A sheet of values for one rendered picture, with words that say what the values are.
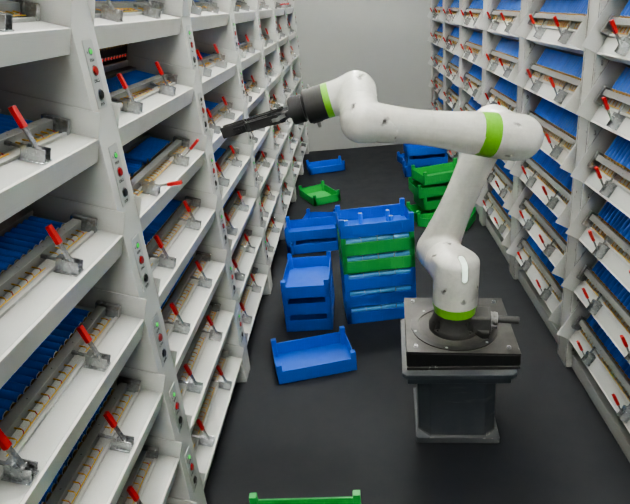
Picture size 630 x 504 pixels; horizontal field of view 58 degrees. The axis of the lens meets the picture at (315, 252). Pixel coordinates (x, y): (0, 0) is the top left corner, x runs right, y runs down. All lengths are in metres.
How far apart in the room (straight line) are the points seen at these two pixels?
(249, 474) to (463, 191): 1.06
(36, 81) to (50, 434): 0.62
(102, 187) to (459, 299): 1.00
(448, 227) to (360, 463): 0.76
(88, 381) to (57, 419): 0.10
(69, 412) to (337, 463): 0.98
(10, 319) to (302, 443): 1.18
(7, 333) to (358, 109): 0.91
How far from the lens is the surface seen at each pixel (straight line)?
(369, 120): 1.40
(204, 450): 1.77
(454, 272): 1.61
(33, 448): 0.99
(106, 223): 1.20
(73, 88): 1.15
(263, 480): 1.81
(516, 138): 1.54
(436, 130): 1.47
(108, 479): 1.19
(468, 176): 1.72
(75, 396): 1.07
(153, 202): 1.37
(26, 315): 0.94
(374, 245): 2.31
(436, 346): 1.68
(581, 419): 2.03
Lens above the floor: 1.27
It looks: 23 degrees down
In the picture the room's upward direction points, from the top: 6 degrees counter-clockwise
